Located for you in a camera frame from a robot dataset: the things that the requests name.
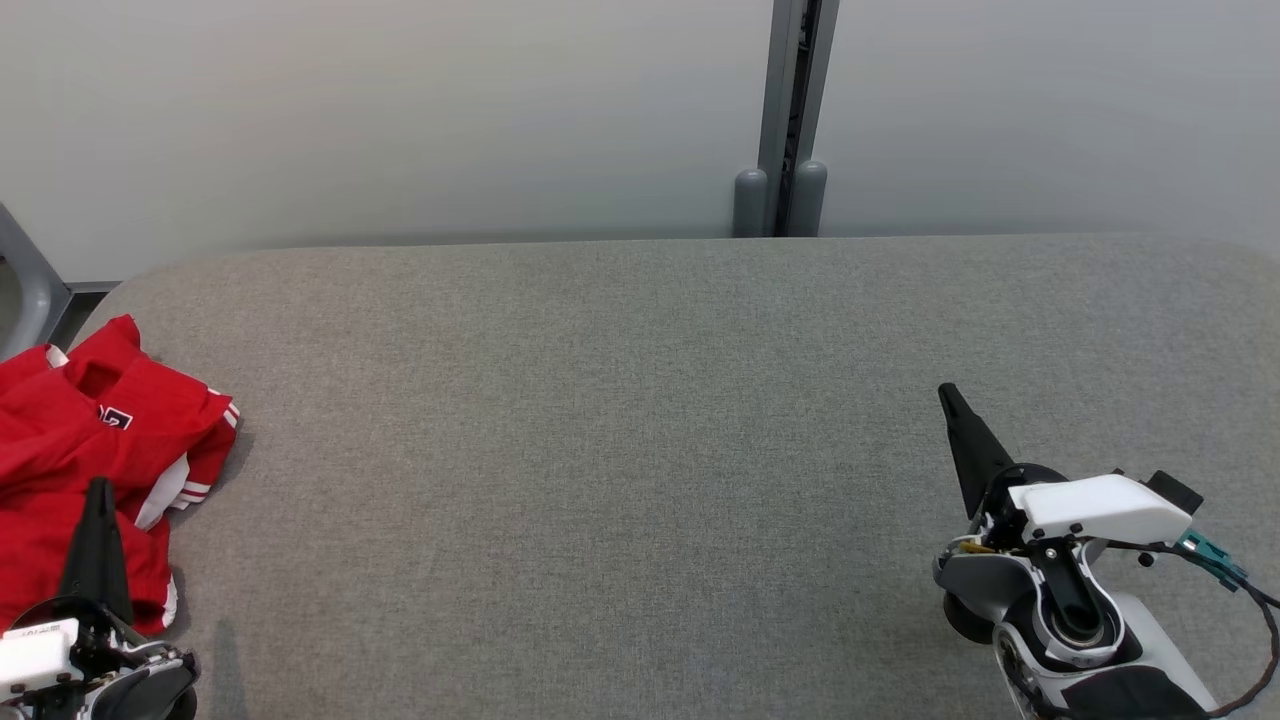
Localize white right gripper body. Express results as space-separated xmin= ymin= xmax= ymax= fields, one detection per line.
xmin=965 ymin=474 xmax=1193 ymax=553

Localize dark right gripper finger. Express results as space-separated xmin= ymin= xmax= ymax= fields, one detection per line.
xmin=938 ymin=383 xmax=1017 ymax=521

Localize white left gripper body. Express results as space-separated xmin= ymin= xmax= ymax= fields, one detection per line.
xmin=0 ymin=598 xmax=136 ymax=720

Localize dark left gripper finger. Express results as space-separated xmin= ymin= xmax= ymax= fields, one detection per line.
xmin=60 ymin=478 xmax=133 ymax=626

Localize red shorts with white hem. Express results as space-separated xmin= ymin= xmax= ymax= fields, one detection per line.
xmin=0 ymin=478 xmax=181 ymax=637

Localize red basketball jersey number 23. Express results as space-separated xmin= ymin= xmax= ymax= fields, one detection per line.
xmin=0 ymin=315 xmax=241 ymax=531

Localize grey cylinder bumper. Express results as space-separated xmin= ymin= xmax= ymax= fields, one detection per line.
xmin=733 ymin=168 xmax=769 ymax=239
xmin=790 ymin=160 xmax=829 ymax=238

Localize teal right cable connector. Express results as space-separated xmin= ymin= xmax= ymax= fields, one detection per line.
xmin=1175 ymin=530 xmax=1251 ymax=593

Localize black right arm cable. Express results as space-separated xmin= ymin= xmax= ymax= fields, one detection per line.
xmin=1100 ymin=540 xmax=1280 ymax=720

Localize grey metal frame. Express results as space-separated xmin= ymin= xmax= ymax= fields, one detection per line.
xmin=0 ymin=203 xmax=73 ymax=359

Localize grey metal wall post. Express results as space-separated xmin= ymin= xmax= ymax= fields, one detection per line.
xmin=757 ymin=0 xmax=841 ymax=238

